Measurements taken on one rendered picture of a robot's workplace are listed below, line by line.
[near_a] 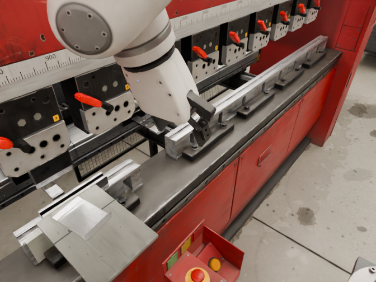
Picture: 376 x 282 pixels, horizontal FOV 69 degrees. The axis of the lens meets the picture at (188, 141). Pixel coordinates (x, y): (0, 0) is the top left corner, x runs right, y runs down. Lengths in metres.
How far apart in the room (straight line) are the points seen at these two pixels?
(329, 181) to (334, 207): 0.27
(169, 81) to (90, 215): 0.51
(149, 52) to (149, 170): 0.75
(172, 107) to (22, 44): 0.33
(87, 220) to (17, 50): 0.43
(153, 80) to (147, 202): 0.63
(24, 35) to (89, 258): 0.48
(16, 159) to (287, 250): 1.65
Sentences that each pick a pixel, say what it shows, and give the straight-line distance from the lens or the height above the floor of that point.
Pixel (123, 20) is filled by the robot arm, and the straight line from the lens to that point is 0.24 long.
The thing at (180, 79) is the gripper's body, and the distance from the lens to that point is 0.37.
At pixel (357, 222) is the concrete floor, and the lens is 2.29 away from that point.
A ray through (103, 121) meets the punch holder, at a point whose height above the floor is 1.21.
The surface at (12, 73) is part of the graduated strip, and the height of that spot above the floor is 1.39.
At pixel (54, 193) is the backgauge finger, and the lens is 0.87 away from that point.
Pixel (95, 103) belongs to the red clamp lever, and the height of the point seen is 1.28.
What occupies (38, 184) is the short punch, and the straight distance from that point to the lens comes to 0.78.
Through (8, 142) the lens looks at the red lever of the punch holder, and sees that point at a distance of 0.61.
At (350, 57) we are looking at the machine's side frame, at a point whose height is 0.84.
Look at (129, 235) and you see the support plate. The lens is 0.73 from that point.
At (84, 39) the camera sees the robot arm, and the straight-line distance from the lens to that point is 0.26.
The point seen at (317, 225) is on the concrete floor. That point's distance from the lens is 2.15.
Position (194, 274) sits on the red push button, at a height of 0.81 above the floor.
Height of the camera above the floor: 1.59
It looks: 37 degrees down
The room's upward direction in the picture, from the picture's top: straight up
